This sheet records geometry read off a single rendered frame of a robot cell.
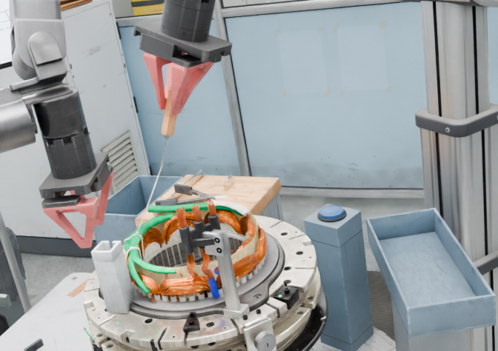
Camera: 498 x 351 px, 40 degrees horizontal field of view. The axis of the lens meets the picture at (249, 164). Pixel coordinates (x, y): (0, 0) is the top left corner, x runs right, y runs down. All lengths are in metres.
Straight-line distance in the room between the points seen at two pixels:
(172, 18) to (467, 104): 0.53
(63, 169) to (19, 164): 2.60
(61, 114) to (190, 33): 0.19
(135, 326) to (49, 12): 0.39
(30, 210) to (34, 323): 2.04
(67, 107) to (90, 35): 2.43
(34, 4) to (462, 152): 0.67
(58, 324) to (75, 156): 0.71
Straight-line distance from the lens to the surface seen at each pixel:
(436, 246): 1.06
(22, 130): 0.84
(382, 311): 2.68
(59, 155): 0.87
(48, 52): 0.85
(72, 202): 0.87
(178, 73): 0.79
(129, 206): 1.36
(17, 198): 3.59
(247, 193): 1.20
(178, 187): 1.22
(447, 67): 1.10
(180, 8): 0.78
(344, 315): 1.21
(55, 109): 0.85
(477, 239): 1.21
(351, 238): 1.16
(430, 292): 0.96
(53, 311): 1.58
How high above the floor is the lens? 1.56
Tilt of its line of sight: 22 degrees down
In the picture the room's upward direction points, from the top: 10 degrees counter-clockwise
